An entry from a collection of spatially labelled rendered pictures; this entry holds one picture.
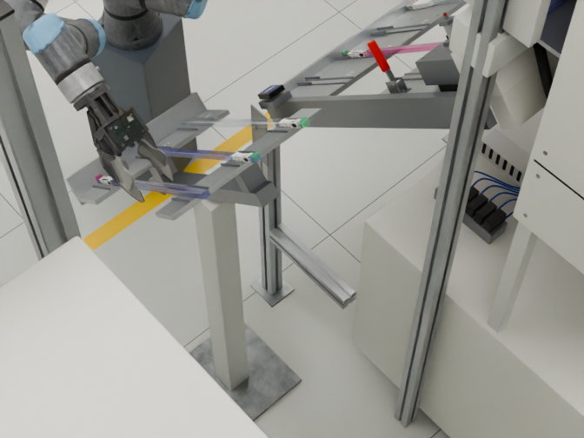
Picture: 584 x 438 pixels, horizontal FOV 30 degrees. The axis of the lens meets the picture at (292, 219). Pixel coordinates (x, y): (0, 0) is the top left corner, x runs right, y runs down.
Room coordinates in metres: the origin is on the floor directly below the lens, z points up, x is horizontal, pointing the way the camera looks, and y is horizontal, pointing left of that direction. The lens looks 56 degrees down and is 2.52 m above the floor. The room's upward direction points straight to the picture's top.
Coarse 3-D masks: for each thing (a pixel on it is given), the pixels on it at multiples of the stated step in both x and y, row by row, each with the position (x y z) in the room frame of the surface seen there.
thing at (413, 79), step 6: (408, 72) 1.37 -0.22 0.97; (414, 72) 1.36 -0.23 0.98; (408, 78) 1.33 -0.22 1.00; (414, 78) 1.32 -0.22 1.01; (420, 78) 1.31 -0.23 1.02; (408, 84) 1.30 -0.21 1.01; (414, 84) 1.29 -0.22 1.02; (420, 84) 1.28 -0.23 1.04; (384, 90) 1.32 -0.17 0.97; (414, 90) 1.26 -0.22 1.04; (420, 90) 1.25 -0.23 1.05; (426, 90) 1.24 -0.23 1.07; (432, 90) 1.23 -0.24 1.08; (438, 90) 1.22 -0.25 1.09
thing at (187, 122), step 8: (184, 120) 1.44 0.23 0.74; (192, 120) 1.42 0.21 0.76; (200, 120) 1.40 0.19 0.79; (208, 120) 1.38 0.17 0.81; (216, 120) 1.36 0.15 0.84; (224, 120) 1.34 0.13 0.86; (232, 120) 1.32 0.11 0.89; (240, 120) 1.30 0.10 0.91; (248, 120) 1.29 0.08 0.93; (256, 120) 1.27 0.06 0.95; (264, 120) 1.25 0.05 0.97; (272, 120) 1.24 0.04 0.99; (280, 120) 1.22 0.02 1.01
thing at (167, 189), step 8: (112, 184) 1.25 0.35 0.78; (136, 184) 1.18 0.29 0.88; (144, 184) 1.16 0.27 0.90; (152, 184) 1.14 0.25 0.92; (160, 184) 1.13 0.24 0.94; (168, 184) 1.12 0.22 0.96; (160, 192) 1.12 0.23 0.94; (168, 192) 1.10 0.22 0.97; (176, 192) 1.07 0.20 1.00; (184, 192) 1.06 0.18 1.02; (192, 192) 1.04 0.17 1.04; (200, 192) 1.03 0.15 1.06; (208, 192) 1.03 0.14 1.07
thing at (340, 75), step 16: (416, 16) 1.71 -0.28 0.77; (432, 16) 1.66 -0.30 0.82; (448, 16) 1.64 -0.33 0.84; (384, 32) 1.67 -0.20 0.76; (400, 32) 1.64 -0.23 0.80; (416, 32) 1.59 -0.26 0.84; (336, 64) 1.59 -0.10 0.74; (352, 64) 1.55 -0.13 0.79; (368, 64) 1.51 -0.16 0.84; (320, 80) 1.53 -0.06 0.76; (336, 80) 1.49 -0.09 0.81; (352, 80) 1.46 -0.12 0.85
